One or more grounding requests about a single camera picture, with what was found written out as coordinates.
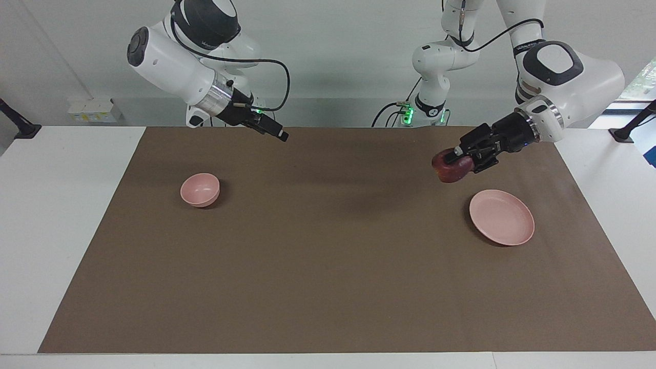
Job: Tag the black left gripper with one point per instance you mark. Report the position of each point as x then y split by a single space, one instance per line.
515 133

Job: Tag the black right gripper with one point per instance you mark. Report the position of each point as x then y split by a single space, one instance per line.
241 110

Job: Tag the dark red apple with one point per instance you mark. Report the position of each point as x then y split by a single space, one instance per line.
451 171

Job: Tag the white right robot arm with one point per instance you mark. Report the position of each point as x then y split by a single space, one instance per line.
174 66

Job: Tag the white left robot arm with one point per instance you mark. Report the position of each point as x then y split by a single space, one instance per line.
589 77

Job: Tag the pink plate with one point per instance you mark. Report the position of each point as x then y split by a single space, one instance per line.
502 218

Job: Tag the pink bowl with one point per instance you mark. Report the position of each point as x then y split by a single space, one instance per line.
200 192

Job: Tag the brown table mat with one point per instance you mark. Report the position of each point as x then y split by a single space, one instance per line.
328 256

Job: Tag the black clamp stand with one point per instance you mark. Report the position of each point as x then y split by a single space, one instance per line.
622 135
28 131

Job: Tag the blue object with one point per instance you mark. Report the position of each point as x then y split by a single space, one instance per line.
652 156

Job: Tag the white wall socket box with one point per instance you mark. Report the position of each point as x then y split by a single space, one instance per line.
92 110

